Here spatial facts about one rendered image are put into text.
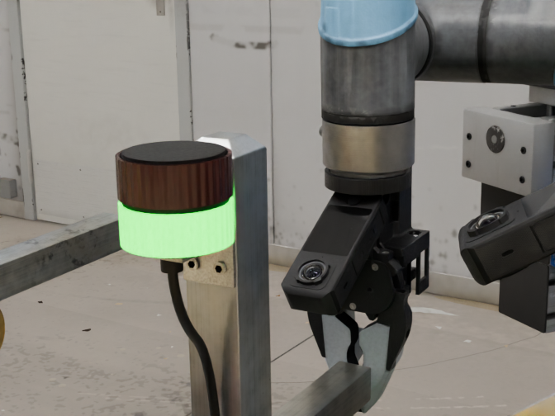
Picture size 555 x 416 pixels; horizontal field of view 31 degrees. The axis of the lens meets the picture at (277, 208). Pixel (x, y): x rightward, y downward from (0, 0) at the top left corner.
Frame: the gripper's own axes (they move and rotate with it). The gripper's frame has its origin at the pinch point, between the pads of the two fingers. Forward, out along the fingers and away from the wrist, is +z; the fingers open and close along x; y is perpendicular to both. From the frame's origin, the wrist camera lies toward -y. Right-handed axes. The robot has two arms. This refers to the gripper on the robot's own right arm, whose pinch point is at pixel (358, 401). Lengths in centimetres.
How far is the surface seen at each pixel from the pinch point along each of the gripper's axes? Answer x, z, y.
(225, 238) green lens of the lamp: -7.0, -24.1, -30.2
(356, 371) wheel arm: -0.8, -3.7, -1.9
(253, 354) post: -5.7, -15.8, -25.9
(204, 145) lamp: -4.7, -28.5, -28.4
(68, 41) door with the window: 254, 5, 254
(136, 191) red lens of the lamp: -3.8, -27.0, -33.2
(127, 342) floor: 155, 85, 159
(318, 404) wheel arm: -0.8, -3.9, -8.7
